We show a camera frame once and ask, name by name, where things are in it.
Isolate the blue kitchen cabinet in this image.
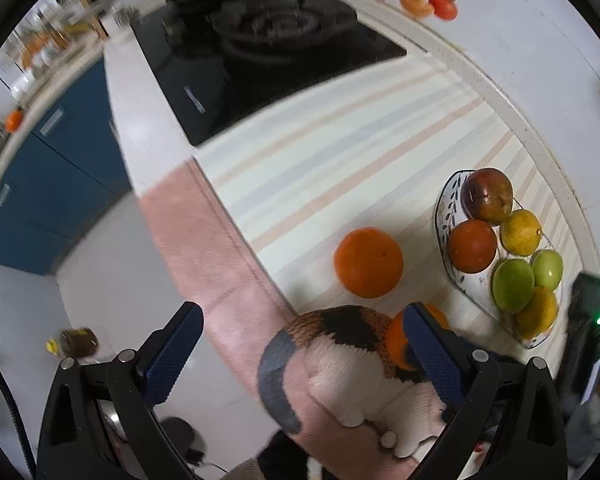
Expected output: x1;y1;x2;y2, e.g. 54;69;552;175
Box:
0;61;131;275

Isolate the green apple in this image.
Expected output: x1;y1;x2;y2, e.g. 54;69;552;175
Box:
491;258;534;314
531;249;564;290

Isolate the striped cat tablecloth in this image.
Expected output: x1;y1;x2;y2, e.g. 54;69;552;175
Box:
136;52;589;480

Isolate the oval floral ceramic plate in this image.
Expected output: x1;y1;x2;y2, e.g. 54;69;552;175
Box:
434;169;555;350

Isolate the large orange mandarin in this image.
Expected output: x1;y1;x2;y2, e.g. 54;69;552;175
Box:
332;228;404;299

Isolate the speckled yellow-green pear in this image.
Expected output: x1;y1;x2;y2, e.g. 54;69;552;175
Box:
500;209;543;257

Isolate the brown jar on floor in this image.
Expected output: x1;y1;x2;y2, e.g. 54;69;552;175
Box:
45;327;99;360

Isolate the black gas stove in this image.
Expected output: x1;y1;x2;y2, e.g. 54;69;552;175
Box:
132;0;406;146

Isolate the red-green mango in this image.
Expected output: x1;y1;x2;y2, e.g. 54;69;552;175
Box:
460;168;514;226

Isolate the dark red-orange fruit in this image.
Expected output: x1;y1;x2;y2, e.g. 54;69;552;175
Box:
446;219;498;274

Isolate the small orange mandarin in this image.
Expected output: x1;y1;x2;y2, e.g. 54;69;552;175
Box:
383;301;451;372

